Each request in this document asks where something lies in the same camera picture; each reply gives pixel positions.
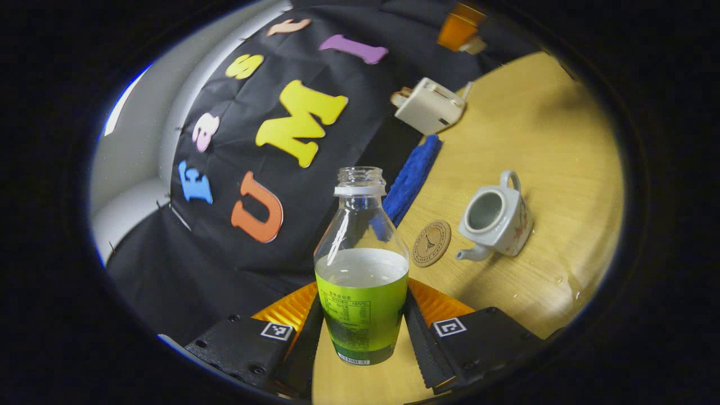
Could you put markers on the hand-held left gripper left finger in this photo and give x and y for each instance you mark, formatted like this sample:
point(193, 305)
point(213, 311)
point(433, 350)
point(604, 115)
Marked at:
point(304, 349)

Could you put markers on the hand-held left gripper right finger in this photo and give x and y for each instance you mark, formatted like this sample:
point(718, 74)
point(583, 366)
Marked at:
point(419, 337)

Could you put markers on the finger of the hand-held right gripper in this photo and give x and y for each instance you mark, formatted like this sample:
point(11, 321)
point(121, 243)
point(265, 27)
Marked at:
point(458, 25)

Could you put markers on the clear green-label water bottle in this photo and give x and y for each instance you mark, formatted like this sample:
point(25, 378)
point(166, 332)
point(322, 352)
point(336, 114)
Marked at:
point(360, 304)

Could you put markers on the round cork coaster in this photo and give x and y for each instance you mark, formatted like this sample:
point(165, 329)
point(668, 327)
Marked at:
point(431, 243)

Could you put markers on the white teacup with spout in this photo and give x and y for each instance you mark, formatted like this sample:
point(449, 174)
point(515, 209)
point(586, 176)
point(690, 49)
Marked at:
point(503, 225)

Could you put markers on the white toaster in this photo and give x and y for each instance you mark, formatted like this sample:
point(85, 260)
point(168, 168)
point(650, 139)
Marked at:
point(430, 107)

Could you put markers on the toast slice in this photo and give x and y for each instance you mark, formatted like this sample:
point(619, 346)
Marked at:
point(400, 97)

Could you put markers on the black backdrop cloth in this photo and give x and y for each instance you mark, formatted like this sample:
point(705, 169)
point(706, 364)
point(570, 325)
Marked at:
point(225, 270)

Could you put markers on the blue towel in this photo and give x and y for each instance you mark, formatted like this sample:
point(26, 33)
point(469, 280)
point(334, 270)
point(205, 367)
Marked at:
point(410, 177)

